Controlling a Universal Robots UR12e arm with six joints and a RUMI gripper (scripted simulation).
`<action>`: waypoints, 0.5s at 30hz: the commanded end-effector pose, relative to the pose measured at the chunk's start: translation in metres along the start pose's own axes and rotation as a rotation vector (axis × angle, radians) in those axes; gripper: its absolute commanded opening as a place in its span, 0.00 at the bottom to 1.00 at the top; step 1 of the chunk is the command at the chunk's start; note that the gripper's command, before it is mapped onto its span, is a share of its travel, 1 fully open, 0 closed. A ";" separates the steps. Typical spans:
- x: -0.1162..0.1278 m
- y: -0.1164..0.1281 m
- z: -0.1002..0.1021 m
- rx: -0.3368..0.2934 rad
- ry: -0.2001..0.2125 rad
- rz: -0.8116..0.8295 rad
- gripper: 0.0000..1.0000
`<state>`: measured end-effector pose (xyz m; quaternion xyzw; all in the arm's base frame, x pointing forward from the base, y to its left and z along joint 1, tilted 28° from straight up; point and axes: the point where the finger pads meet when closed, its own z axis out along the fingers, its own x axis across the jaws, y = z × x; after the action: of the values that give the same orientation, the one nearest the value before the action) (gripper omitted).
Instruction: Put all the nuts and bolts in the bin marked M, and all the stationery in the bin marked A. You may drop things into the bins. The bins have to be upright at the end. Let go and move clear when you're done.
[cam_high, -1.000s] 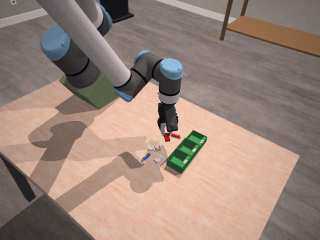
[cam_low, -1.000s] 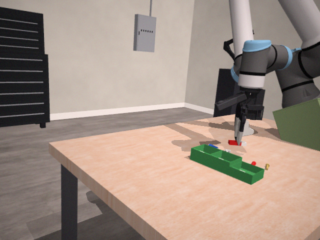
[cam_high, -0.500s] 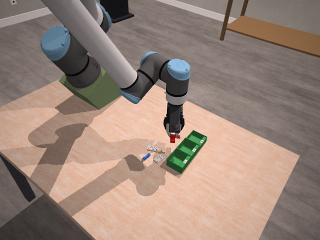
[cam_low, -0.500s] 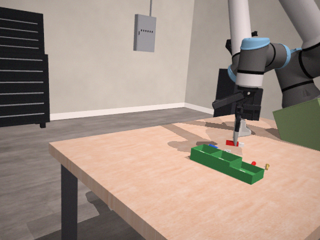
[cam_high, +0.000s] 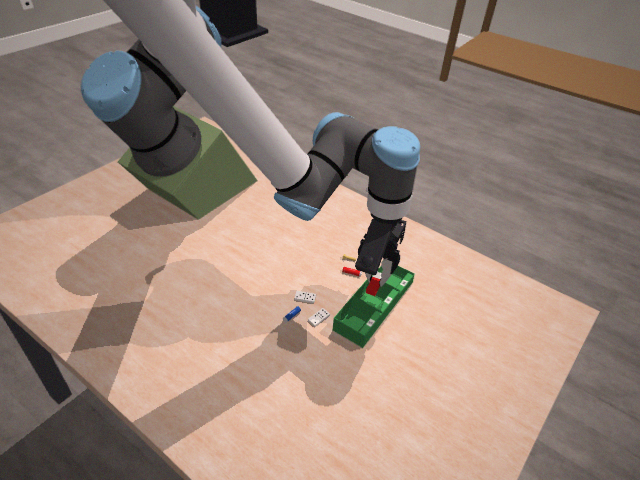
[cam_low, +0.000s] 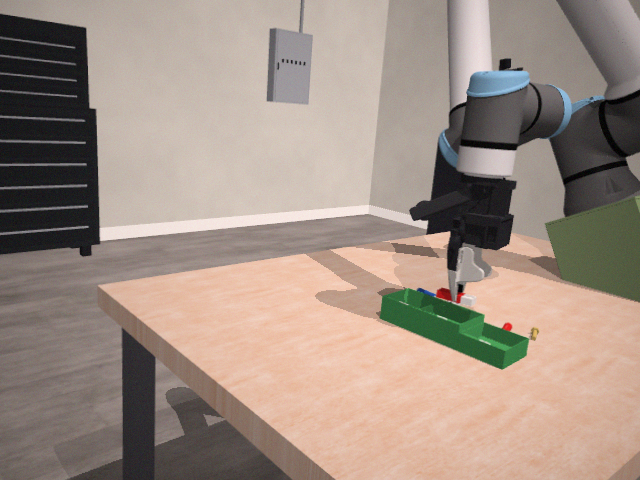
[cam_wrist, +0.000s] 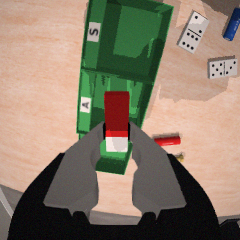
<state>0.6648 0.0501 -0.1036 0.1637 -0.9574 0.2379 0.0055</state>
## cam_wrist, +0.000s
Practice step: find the white domino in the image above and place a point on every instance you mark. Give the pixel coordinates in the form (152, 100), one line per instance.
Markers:
(193, 32)
(222, 68)

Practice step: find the red battery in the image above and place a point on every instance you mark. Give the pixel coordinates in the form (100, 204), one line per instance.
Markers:
(164, 141)

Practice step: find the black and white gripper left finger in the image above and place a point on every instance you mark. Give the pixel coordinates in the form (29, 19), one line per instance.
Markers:
(68, 184)

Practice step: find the blue battery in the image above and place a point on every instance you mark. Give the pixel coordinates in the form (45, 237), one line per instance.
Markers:
(233, 24)

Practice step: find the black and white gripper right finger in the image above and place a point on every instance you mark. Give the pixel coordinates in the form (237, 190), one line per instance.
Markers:
(161, 184)

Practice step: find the red and white eraser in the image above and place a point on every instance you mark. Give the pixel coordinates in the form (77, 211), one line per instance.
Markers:
(116, 105)

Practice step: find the green three-compartment bin rack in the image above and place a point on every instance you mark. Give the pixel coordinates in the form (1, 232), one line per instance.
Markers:
(133, 37)

